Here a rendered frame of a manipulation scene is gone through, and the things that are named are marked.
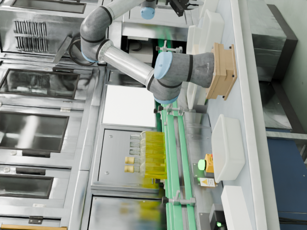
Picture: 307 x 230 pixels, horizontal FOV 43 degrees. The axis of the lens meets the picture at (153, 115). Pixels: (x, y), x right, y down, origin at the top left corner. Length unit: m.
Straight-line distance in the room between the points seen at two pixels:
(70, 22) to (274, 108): 1.50
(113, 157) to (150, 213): 0.38
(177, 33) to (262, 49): 0.62
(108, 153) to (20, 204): 0.51
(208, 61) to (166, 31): 1.13
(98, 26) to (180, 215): 0.89
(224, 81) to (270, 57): 1.36
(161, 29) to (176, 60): 1.11
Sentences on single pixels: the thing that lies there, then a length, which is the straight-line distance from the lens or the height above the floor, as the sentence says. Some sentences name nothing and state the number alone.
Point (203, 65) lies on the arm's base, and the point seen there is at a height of 0.88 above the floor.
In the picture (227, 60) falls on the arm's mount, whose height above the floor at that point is 0.78.
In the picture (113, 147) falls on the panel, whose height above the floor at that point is 1.22.
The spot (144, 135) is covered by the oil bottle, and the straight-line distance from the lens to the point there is 2.00.
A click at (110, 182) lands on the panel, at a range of 1.95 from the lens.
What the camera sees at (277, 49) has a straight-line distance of 2.91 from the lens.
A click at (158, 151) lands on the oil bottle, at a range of 1.92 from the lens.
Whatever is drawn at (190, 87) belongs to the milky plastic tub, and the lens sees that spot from 2.15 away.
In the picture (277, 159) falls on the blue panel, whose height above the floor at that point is 0.46.
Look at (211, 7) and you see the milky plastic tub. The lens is 2.09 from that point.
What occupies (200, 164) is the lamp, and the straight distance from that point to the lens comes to 1.65.
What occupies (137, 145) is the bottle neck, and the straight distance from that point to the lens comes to 1.97.
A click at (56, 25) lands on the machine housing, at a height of 1.68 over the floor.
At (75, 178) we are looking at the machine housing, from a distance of 2.01.
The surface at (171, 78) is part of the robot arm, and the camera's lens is 1.61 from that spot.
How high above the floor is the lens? 1.19
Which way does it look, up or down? 5 degrees down
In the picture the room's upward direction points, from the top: 86 degrees counter-clockwise
